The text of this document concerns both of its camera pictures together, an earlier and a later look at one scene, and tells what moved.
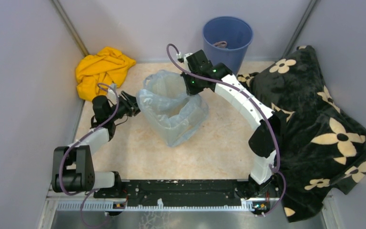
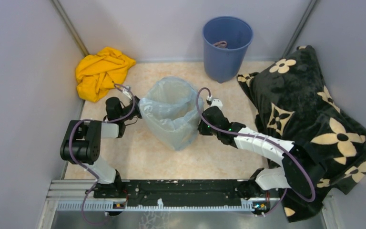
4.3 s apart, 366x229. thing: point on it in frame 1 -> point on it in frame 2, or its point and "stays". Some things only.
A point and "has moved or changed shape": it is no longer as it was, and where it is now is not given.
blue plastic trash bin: (227, 39) stays
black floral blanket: (320, 147) stays
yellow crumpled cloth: (95, 73) stays
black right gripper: (189, 90) -> (201, 129)
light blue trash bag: (165, 101) has moved or changed shape
